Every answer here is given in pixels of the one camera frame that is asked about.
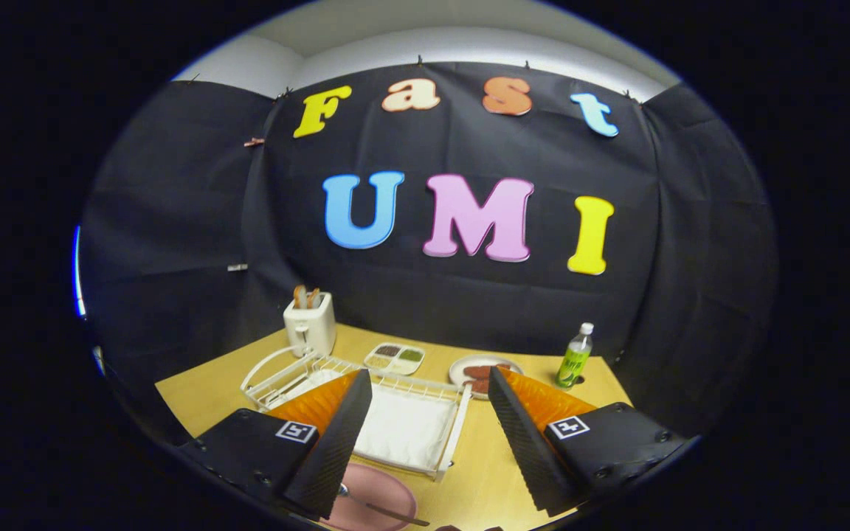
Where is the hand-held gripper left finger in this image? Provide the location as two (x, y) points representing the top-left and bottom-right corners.
(178, 369), (373, 521)

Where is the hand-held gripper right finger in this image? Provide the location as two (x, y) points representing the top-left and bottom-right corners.
(488, 366), (691, 517)

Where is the pink plate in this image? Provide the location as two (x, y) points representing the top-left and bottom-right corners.
(319, 462), (418, 531)

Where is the white wire dish rack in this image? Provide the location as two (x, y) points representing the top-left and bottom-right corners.
(242, 350), (473, 482)

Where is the wooden handle spoon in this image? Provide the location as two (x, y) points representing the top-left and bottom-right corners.
(336, 483), (431, 528)

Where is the white plate with sausages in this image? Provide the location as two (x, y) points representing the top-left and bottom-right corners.
(449, 355), (524, 400)

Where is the green label drink bottle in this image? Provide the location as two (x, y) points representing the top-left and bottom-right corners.
(554, 322), (595, 390)

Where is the compartment tray with grains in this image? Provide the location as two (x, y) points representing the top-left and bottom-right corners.
(364, 342), (426, 375)

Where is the white toaster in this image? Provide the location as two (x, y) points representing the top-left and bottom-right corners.
(283, 292), (337, 358)

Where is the black backdrop cloth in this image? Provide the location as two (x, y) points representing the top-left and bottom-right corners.
(78, 63), (776, 443)

